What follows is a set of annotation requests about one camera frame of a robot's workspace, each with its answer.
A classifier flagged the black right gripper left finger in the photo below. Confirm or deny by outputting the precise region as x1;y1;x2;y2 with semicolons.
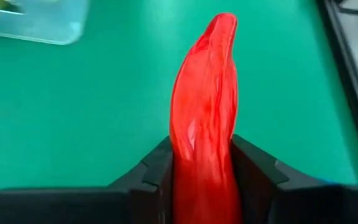
0;136;174;224

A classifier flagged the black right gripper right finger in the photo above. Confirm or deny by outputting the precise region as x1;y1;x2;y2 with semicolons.
230;134;358;224

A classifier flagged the red chili pepper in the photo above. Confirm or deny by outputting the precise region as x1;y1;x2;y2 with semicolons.
168;12;244;224

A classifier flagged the clear plastic bin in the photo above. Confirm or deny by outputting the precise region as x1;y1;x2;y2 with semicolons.
0;0;90;46

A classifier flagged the black table frame rail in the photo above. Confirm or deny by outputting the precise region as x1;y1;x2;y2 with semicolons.
317;0;358;184

